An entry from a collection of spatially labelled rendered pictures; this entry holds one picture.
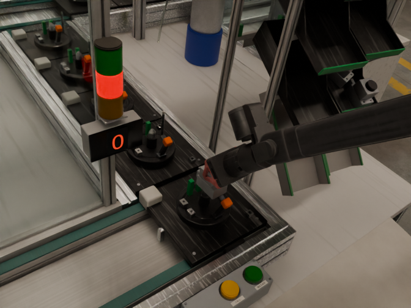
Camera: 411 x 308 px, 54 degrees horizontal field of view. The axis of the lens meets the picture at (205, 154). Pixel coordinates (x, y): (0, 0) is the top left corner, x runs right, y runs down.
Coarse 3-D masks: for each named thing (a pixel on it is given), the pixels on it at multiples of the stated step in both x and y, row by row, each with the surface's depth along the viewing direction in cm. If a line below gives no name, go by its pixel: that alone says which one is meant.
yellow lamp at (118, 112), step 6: (120, 96) 79; (102, 102) 78; (108, 102) 78; (114, 102) 78; (120, 102) 80; (102, 108) 79; (108, 108) 79; (114, 108) 79; (120, 108) 81; (102, 114) 80; (108, 114) 80; (114, 114) 80; (120, 114) 82
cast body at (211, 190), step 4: (200, 168) 94; (200, 172) 94; (208, 172) 92; (196, 176) 100; (200, 176) 95; (208, 176) 92; (196, 180) 97; (200, 180) 96; (204, 180) 94; (200, 184) 96; (204, 184) 95; (208, 184) 93; (204, 188) 95; (208, 188) 94; (212, 188) 93; (216, 188) 93; (220, 188) 94; (224, 188) 95; (208, 192) 95; (212, 192) 93; (216, 192) 94; (220, 192) 95; (224, 192) 96; (212, 196) 94; (216, 196) 94
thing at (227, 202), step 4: (220, 196) 96; (220, 200) 95; (224, 200) 94; (228, 200) 94; (224, 204) 94; (228, 204) 94; (220, 208) 97; (224, 208) 94; (216, 212) 99; (220, 212) 97; (216, 216) 100
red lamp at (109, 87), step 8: (96, 72) 75; (96, 80) 76; (104, 80) 75; (112, 80) 75; (120, 80) 77; (104, 88) 76; (112, 88) 76; (120, 88) 78; (104, 96) 77; (112, 96) 77
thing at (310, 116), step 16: (272, 32) 105; (256, 48) 105; (272, 48) 99; (272, 64) 100; (288, 64) 106; (304, 64) 107; (288, 80) 103; (304, 80) 105; (320, 80) 104; (288, 96) 101; (304, 96) 103; (320, 96) 105; (288, 112) 99; (304, 112) 101; (320, 112) 102; (336, 112) 102
